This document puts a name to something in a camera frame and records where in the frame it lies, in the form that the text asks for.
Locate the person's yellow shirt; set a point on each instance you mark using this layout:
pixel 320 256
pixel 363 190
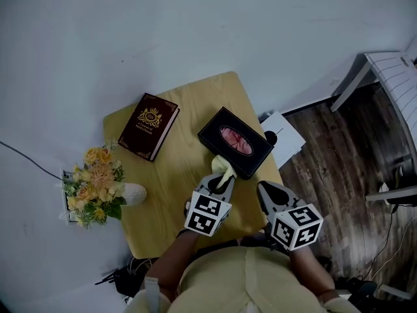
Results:
pixel 241 282

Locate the pink tissue paper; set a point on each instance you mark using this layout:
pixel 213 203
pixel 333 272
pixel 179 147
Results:
pixel 236 140

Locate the yellow cloth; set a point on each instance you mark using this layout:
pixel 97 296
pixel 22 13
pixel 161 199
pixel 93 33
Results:
pixel 221 166

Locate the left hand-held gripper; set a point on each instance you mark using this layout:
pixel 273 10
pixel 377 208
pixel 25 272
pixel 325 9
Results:
pixel 203 212

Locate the black router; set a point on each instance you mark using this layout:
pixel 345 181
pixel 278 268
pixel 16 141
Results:
pixel 125 280

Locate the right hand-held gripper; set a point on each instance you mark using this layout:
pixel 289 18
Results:
pixel 296 227

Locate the white box with black circle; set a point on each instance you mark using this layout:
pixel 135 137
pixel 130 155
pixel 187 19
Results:
pixel 286 132

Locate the black tissue box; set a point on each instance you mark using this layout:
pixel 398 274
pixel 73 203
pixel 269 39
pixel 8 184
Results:
pixel 210 131

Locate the dark red hardcover book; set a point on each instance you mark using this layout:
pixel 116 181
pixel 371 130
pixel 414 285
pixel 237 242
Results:
pixel 146 126

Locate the white checked tablecloth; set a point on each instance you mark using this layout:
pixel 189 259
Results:
pixel 394 77

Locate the person's left forearm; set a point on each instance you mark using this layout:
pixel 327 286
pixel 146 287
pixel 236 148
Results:
pixel 172 259

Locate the white metal table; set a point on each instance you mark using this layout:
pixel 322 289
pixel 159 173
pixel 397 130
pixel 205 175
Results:
pixel 353 83

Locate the yellow artificial flower bouquet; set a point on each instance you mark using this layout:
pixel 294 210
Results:
pixel 94 184

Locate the person's right forearm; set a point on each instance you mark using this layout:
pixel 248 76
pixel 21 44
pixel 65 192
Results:
pixel 309 269

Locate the white textured vase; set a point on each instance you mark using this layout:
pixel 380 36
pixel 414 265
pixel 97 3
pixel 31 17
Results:
pixel 137 193

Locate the white wall network panel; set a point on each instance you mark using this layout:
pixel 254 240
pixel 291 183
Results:
pixel 65 207

